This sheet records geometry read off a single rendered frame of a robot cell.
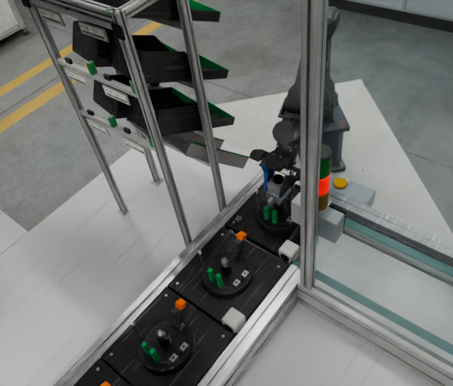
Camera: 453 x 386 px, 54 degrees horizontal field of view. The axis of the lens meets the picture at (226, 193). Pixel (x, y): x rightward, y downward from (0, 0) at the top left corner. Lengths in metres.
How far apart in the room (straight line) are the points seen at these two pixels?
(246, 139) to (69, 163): 1.80
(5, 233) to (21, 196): 1.49
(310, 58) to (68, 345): 1.04
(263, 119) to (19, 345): 1.19
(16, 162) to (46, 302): 2.14
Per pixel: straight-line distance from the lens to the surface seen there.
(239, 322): 1.16
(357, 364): 1.26
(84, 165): 3.25
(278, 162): 1.16
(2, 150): 3.73
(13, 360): 1.47
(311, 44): 0.72
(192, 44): 1.09
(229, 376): 1.16
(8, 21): 5.17
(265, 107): 1.93
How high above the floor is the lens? 2.03
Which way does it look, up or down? 47 degrees down
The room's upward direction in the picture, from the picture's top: 10 degrees counter-clockwise
